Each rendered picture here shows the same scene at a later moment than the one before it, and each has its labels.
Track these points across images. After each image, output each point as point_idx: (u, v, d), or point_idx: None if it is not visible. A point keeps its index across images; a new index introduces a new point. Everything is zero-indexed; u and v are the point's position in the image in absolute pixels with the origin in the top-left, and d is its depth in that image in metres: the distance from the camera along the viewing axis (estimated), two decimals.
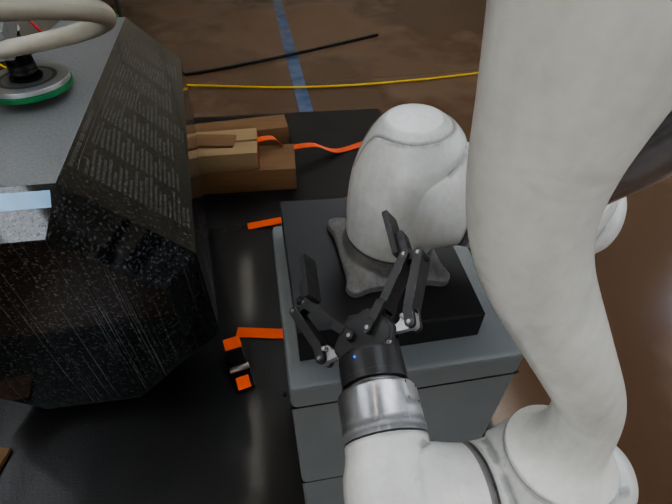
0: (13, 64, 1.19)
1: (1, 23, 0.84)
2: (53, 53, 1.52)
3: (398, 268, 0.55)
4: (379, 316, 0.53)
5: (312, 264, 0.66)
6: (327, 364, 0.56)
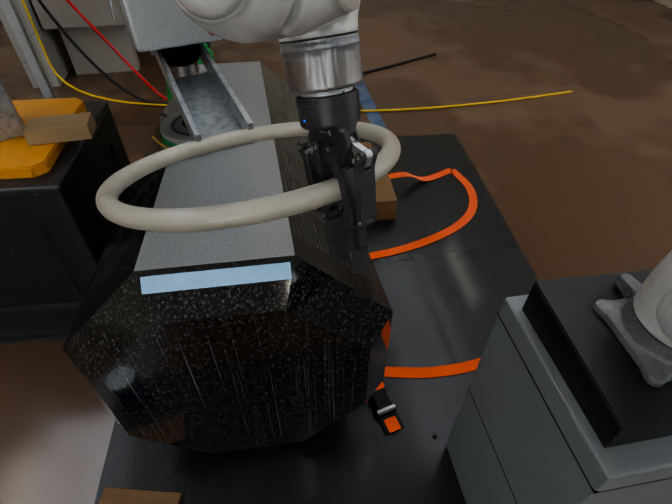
0: None
1: (244, 111, 0.97)
2: None
3: None
4: (317, 158, 0.58)
5: (360, 260, 0.63)
6: (367, 150, 0.52)
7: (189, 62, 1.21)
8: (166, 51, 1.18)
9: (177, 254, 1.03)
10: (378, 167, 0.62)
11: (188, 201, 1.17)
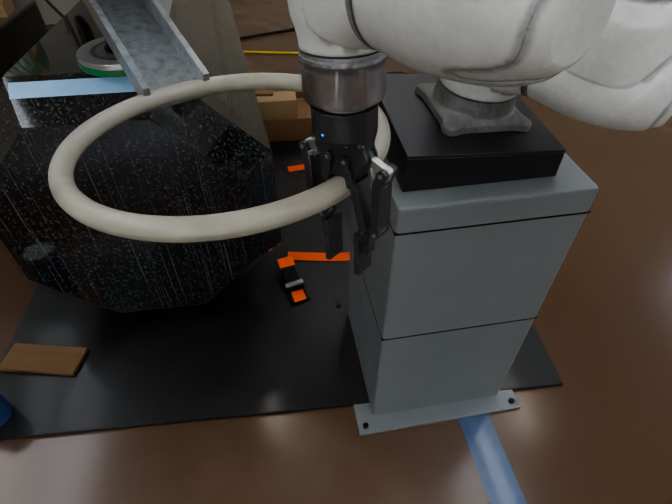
0: None
1: (196, 56, 0.85)
2: None
3: None
4: (324, 163, 0.55)
5: (362, 260, 0.63)
6: (387, 167, 0.51)
7: None
8: None
9: (47, 67, 1.10)
10: (378, 158, 0.59)
11: (72, 38, 1.24)
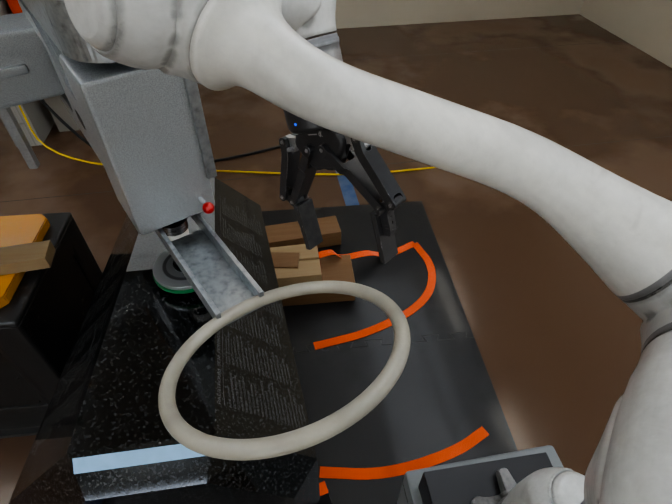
0: None
1: (252, 278, 1.10)
2: None
3: (294, 191, 0.63)
4: (303, 156, 0.58)
5: (387, 248, 0.59)
6: None
7: (181, 223, 1.32)
8: None
9: (108, 432, 1.14)
10: (402, 361, 0.77)
11: (126, 364, 1.27)
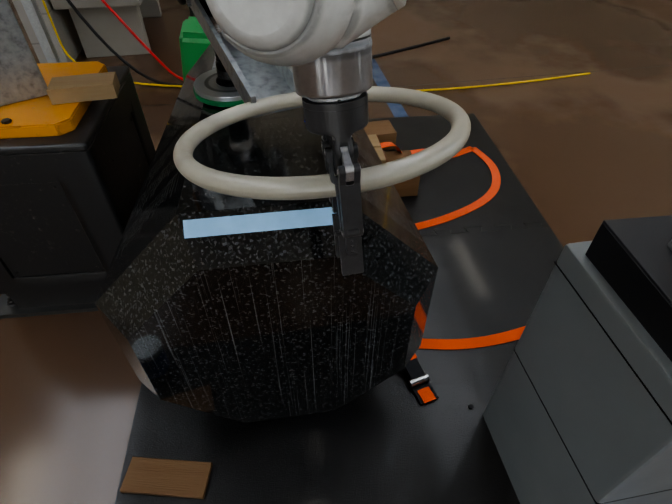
0: None
1: None
2: None
3: (331, 196, 0.62)
4: None
5: (355, 264, 0.63)
6: (349, 164, 0.50)
7: None
8: (205, 0, 1.15)
9: (220, 198, 0.98)
10: (459, 141, 0.65)
11: (226, 150, 1.12)
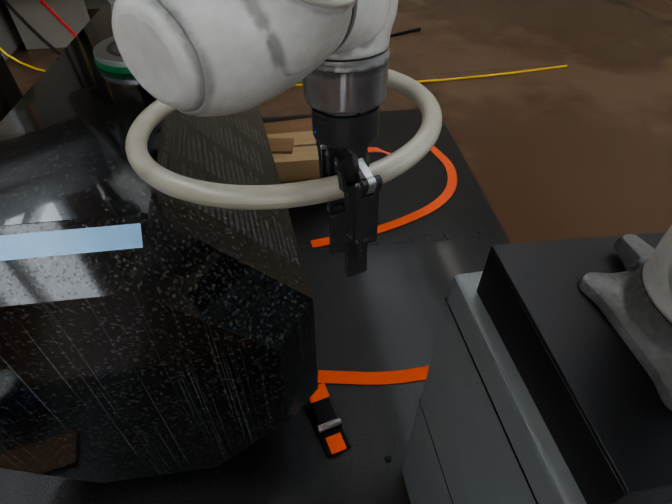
0: None
1: None
2: None
3: None
4: (329, 160, 0.56)
5: (358, 264, 0.63)
6: (371, 177, 0.49)
7: None
8: None
9: None
10: (439, 127, 0.65)
11: (25, 146, 0.85)
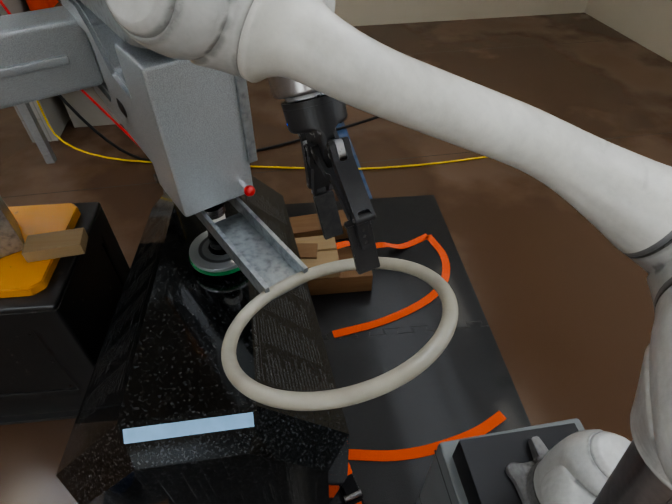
0: (219, 243, 1.48)
1: (295, 256, 1.16)
2: (193, 222, 1.71)
3: (312, 182, 0.65)
4: (309, 152, 0.60)
5: (369, 259, 0.57)
6: (337, 139, 0.51)
7: (220, 207, 1.38)
8: None
9: (155, 404, 1.19)
10: (454, 322, 0.83)
11: (167, 342, 1.33)
